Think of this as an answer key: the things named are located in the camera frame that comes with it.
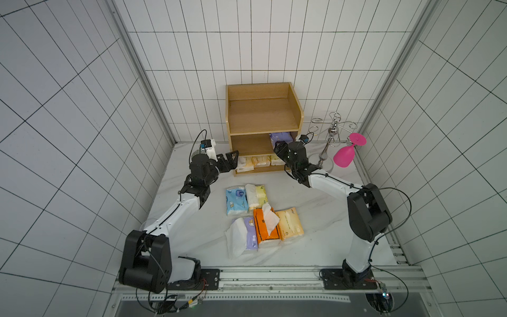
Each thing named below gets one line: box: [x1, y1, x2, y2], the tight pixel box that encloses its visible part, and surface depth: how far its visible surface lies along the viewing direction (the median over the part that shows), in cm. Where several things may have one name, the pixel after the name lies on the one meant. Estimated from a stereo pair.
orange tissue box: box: [252, 202, 280, 246], surface depth 82 cm
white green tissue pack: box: [244, 183, 269, 209], surface depth 93 cm
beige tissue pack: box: [275, 207, 305, 242], surface depth 84 cm
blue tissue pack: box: [225, 185, 249, 216], surface depth 91 cm
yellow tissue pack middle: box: [251, 155, 272, 169], surface depth 106 cm
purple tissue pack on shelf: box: [269, 132, 294, 149], surface depth 94 cm
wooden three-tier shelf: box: [225, 81, 305, 177], surface depth 94 cm
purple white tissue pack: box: [224, 216, 258, 259], surface depth 79 cm
